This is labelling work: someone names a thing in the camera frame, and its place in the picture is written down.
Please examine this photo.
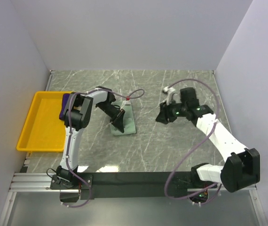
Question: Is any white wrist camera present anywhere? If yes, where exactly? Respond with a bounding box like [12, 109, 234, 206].
[162, 86, 176, 105]
[121, 97, 133, 112]

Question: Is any purple towel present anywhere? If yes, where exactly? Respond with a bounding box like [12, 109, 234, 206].
[59, 93, 70, 121]

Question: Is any yellow plastic tray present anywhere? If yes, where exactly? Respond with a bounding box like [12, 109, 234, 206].
[16, 91, 70, 153]

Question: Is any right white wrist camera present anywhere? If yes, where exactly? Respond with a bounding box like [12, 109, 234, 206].
[162, 86, 176, 105]

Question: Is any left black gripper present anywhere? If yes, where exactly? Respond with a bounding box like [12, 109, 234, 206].
[97, 102, 126, 134]

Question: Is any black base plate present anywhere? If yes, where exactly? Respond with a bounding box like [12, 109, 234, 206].
[50, 171, 217, 203]

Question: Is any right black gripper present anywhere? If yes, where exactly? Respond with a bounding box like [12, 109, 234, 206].
[155, 98, 188, 125]

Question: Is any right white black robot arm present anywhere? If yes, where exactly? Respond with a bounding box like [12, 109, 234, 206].
[156, 87, 260, 193]

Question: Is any green towel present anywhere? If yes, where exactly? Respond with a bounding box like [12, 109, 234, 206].
[110, 101, 136, 136]

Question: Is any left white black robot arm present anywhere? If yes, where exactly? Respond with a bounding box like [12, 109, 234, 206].
[56, 86, 125, 189]

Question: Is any aluminium frame rail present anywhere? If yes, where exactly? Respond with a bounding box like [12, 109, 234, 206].
[0, 172, 268, 226]

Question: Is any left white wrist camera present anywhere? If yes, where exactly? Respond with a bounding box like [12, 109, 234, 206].
[121, 97, 133, 112]

